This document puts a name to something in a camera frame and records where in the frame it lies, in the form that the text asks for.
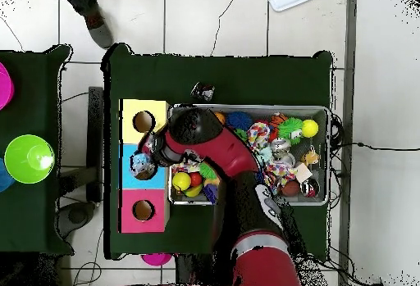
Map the colourful paper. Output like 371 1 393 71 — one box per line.
263 159 298 189
171 161 202 175

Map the crushed red black can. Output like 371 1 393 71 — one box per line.
189 81 217 102

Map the wooden box with three holes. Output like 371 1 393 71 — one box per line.
117 98 171 234

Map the green spiky rubber ball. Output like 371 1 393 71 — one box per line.
199 161 219 179
277 117 304 145

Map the blue spiky rubber ball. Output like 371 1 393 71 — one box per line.
226 111 253 130

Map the grey round floor base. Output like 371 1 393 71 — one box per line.
57 200 97 238

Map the lime green bowl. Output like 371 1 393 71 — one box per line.
3 134 56 184

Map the person's foot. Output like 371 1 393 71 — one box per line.
58 0 115 50

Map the dark green table cloth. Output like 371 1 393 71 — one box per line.
103 43 334 262
0 44 75 256

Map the crushed silver can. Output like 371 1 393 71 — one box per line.
270 137 292 156

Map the blue bowl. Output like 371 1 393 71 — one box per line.
0 157 16 193

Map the magenta bowl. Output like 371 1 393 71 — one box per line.
0 61 16 111

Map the white tray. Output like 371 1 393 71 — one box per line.
266 0 326 13

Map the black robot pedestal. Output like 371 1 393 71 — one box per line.
175 253 231 286

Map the thin black floor cable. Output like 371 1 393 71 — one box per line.
209 0 238 57

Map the shallow wire mesh bin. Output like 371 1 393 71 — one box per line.
167 102 331 207

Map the black power cable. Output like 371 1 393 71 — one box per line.
331 140 420 152

